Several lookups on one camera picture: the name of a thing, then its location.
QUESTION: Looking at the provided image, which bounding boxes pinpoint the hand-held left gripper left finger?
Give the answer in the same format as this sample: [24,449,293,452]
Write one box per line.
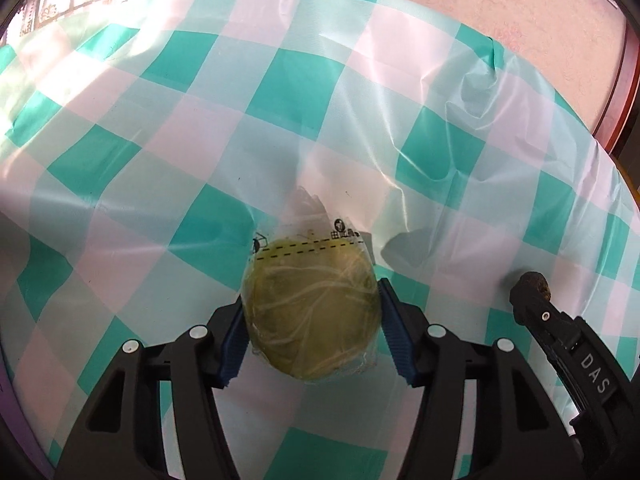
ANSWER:
[55,302,251,480]

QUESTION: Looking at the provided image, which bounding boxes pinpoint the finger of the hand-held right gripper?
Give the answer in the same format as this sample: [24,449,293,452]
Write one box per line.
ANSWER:
[509,279,588,361]

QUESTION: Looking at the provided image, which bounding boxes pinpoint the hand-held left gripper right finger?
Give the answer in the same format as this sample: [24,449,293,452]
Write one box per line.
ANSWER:
[377,277,587,480]

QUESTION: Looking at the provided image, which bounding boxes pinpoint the dark brown wrinkled fruit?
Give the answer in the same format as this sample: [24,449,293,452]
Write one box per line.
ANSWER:
[520,271,552,302]

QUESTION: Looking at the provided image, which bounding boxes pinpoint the round pale fruit half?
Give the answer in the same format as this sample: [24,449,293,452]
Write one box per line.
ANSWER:
[240,185,383,387]

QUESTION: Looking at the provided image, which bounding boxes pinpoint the teal white checkered tablecloth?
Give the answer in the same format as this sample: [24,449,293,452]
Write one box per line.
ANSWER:
[0,0,640,480]

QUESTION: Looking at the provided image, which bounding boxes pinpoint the brown wooden door frame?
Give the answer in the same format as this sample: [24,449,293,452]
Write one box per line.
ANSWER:
[592,17,640,157]

